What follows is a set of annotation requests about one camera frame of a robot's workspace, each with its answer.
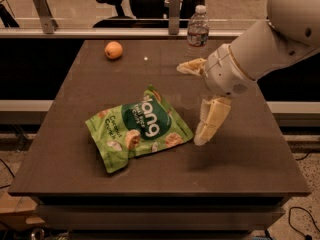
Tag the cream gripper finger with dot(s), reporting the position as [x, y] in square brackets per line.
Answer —
[193, 67]
[213, 113]

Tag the clear plastic water bottle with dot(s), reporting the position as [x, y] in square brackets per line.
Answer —
[197, 33]

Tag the grey metal bracket middle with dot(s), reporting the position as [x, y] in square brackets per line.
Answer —
[174, 16]

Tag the green rice chip bag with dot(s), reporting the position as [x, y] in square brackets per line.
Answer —
[137, 129]

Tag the orange fruit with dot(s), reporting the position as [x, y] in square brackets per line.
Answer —
[113, 50]

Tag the grey metal bracket left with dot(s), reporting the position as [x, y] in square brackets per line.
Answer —
[48, 23]

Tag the black office chair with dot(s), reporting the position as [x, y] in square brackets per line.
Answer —
[145, 9]

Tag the grey metal bracket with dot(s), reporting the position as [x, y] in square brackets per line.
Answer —
[48, 23]
[174, 16]

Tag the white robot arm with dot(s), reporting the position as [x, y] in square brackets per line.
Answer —
[289, 34]

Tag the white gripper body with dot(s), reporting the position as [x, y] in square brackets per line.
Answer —
[224, 71]

